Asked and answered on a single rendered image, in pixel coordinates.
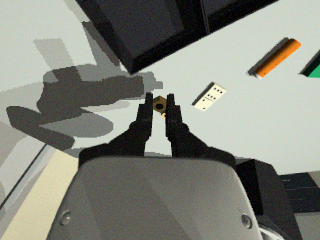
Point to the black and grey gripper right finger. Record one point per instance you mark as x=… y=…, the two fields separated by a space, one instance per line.
x=186 y=144

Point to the white domino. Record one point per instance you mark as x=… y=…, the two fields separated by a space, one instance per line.
x=213 y=92

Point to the green rectangular block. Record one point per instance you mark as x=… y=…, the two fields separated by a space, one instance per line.
x=313 y=70

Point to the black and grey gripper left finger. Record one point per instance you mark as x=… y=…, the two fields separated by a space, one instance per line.
x=131 y=142

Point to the black three-compartment bin rack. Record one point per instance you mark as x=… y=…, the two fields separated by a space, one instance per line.
x=143 y=32

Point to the orange battery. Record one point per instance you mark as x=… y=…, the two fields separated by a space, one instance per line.
x=276 y=58

